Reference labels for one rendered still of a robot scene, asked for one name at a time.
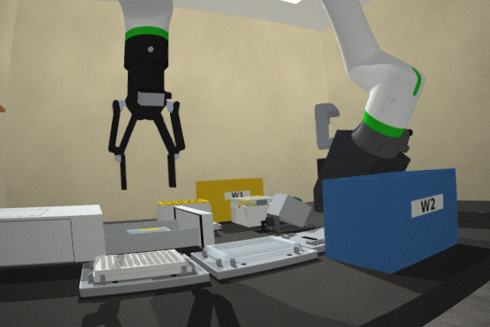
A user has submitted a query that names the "blue bin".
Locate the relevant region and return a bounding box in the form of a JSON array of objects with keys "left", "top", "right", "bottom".
[{"left": 322, "top": 168, "right": 458, "bottom": 274}]

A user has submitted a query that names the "yellow waste bin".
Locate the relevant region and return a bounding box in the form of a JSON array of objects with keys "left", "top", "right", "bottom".
[{"left": 196, "top": 178, "right": 264, "bottom": 222}]

